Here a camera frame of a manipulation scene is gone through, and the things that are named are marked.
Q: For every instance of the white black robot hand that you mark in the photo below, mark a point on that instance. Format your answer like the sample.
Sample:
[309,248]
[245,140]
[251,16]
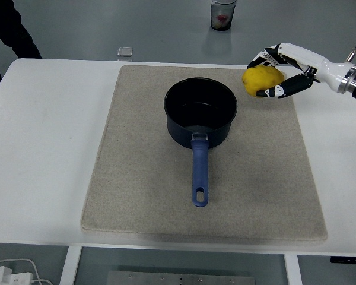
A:
[314,63]

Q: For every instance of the yellow potato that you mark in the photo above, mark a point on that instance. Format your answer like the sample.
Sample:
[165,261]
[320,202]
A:
[262,78]

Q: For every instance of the small black waste bin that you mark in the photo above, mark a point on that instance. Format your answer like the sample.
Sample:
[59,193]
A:
[222,17]

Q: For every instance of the small clear plastic box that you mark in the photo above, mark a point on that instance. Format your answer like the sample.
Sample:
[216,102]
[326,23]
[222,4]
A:
[125,52]

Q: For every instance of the black table control panel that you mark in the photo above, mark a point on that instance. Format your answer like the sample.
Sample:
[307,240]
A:
[348,260]

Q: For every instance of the white table leg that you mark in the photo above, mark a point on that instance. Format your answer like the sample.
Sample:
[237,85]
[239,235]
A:
[293,270]
[69,267]

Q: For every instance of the beige fabric mat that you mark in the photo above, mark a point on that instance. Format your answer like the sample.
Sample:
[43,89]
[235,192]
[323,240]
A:
[136,178]

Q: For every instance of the person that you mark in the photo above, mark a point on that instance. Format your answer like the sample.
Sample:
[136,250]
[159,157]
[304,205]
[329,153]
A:
[15,29]

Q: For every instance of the white power strip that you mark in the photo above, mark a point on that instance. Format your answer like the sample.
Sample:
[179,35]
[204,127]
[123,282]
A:
[15,277]

